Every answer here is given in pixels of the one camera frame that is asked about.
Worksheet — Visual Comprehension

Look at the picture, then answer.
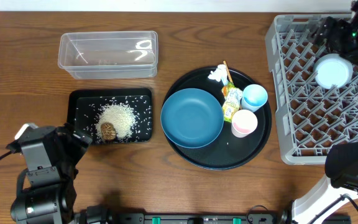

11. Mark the white tissue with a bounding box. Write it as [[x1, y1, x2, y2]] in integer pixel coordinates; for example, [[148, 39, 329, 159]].
[[208, 64, 229, 86]]

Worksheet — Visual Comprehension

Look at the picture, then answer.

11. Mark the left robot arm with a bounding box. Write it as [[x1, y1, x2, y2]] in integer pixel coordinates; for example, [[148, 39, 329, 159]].
[[6, 123, 92, 223]]

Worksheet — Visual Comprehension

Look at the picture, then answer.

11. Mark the black rectangular tray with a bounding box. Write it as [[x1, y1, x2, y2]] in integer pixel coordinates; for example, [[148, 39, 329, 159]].
[[67, 88, 153, 145]]

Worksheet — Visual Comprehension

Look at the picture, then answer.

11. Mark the wooden chopstick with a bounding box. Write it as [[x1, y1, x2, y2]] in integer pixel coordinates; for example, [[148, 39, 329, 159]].
[[223, 60, 234, 84]]

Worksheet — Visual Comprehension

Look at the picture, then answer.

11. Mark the clear plastic bin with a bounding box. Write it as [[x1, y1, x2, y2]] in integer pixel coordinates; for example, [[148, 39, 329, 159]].
[[58, 30, 158, 79]]

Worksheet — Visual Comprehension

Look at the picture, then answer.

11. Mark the pink cup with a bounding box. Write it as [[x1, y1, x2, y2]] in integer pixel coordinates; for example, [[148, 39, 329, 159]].
[[231, 110, 258, 138]]

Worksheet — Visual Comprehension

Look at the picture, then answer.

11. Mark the dark blue plate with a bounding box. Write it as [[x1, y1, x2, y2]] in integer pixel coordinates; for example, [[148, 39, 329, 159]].
[[160, 88, 224, 149]]

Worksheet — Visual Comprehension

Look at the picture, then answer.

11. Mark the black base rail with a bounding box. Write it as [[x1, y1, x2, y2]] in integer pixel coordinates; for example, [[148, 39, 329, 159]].
[[73, 205, 352, 224]]

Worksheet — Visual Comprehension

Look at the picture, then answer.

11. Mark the white bowl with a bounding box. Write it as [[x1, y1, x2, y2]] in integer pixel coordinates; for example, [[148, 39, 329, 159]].
[[313, 54, 353, 89]]

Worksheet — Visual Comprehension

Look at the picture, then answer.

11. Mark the grey dishwasher rack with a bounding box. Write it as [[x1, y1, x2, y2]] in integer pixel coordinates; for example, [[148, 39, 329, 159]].
[[265, 14, 358, 165]]

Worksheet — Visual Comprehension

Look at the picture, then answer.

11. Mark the pile of white rice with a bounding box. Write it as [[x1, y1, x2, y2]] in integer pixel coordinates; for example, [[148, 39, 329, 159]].
[[95, 103, 138, 142]]

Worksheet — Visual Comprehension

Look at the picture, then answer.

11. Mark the brown food lump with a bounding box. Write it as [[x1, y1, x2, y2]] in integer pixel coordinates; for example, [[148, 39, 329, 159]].
[[100, 122, 116, 141]]

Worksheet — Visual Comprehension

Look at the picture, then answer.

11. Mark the green yellow snack wrapper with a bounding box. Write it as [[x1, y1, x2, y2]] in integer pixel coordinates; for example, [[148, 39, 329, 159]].
[[221, 82, 242, 123]]

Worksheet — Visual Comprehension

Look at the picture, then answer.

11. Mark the light blue cup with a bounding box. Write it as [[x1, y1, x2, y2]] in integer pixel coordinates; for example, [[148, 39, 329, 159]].
[[241, 84, 268, 112]]

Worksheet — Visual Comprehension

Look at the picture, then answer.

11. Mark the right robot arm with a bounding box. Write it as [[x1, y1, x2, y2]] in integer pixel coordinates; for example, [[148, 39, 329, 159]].
[[278, 0, 358, 223]]

